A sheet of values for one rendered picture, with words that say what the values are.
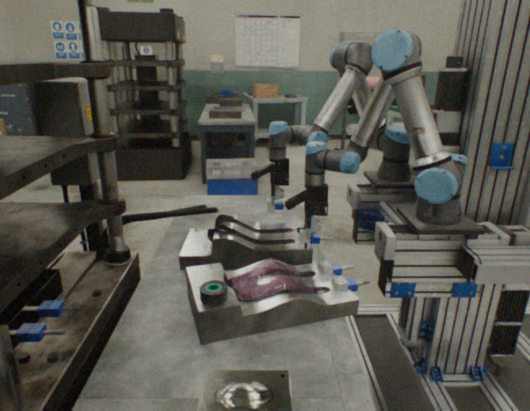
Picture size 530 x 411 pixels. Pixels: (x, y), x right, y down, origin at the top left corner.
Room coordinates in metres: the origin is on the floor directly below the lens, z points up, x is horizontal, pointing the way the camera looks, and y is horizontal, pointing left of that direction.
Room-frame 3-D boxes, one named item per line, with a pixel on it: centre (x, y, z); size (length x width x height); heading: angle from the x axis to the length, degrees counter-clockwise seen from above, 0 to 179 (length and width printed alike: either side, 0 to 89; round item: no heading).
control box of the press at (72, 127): (1.70, 0.77, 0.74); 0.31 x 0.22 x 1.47; 1
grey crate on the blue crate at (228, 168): (4.75, 0.40, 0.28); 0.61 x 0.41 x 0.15; 95
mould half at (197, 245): (1.50, 0.07, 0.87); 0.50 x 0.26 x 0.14; 91
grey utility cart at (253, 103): (7.52, -0.15, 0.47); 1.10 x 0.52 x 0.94; 103
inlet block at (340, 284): (1.18, -0.29, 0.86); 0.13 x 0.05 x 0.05; 108
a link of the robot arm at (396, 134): (1.84, -0.59, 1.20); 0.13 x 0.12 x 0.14; 25
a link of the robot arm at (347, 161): (1.41, -0.28, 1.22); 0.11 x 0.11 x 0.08; 59
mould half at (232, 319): (1.14, -0.02, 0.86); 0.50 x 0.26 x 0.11; 108
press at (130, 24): (5.91, 1.60, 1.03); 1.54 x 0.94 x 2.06; 5
